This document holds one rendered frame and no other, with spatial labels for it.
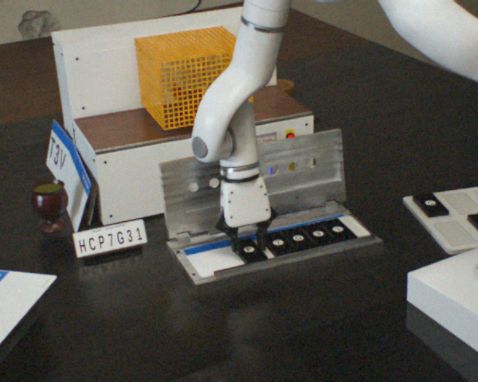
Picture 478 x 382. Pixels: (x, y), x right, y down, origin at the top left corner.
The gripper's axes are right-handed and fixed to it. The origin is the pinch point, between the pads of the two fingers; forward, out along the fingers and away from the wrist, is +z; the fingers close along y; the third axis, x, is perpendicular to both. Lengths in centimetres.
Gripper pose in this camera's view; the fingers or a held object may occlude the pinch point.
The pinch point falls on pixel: (248, 243)
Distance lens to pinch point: 214.0
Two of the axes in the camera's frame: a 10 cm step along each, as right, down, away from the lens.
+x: -3.5, -2.0, 9.1
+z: 1.1, 9.6, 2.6
